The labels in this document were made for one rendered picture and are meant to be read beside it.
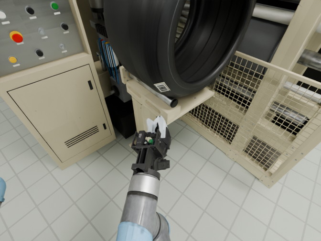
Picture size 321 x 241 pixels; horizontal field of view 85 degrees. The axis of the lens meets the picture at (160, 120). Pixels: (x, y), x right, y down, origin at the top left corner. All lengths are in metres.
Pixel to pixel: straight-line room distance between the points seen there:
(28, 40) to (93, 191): 1.12
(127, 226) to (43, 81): 1.03
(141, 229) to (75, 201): 1.26
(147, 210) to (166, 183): 1.14
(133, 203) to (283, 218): 1.42
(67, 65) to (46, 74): 0.13
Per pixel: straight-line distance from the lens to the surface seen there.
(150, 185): 0.43
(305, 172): 2.04
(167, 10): 0.53
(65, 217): 1.62
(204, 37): 1.08
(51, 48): 1.27
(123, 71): 0.98
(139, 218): 0.42
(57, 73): 1.28
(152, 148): 0.46
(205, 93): 1.04
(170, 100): 0.79
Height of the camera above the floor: 1.42
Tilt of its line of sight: 46 degrees down
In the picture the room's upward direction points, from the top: straight up
